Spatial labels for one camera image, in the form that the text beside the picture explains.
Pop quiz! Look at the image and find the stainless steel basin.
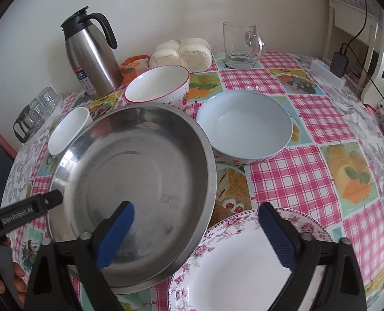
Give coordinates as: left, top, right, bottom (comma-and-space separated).
46, 103, 218, 295

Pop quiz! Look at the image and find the glass teapot with black handle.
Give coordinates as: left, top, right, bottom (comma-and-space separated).
13, 104, 50, 143

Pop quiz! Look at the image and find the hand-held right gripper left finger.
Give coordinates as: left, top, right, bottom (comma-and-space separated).
24, 201, 136, 311

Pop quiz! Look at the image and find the small clear glass cup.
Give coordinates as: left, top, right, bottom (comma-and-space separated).
39, 86, 63, 112
28, 98, 45, 117

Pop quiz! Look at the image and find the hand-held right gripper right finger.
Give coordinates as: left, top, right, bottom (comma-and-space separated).
258, 202, 367, 311

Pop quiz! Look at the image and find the pink checked fruit tablecloth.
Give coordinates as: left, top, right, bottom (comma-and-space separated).
23, 50, 384, 311

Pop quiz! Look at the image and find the orange snack packet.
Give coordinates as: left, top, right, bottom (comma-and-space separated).
121, 55, 152, 83

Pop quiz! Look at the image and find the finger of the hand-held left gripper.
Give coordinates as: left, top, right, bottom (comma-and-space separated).
0, 190, 64, 243

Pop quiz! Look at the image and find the floral rimmed white plate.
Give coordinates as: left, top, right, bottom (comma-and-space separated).
167, 208, 335, 311

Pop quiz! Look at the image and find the stainless steel thermos jug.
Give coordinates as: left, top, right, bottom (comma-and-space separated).
60, 6, 124, 101

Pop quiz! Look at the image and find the white power strip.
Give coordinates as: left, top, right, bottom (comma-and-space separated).
310, 59, 346, 89

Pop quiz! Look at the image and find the small white cup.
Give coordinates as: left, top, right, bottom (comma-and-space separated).
47, 107, 94, 156

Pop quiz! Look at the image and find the strawberry print white bowl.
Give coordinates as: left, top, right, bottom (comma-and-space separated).
124, 65, 191, 112

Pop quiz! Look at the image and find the clear glass mug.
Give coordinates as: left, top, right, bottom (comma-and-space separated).
223, 22, 266, 69

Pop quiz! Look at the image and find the person's left hand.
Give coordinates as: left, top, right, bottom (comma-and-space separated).
0, 261, 29, 296

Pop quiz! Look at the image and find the black charger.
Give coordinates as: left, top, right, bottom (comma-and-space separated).
330, 43, 350, 78

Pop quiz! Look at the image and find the light blue bowl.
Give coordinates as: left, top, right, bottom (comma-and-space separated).
196, 91, 294, 165

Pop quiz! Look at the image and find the bag of steamed buns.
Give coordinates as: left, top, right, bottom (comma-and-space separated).
148, 38, 213, 72

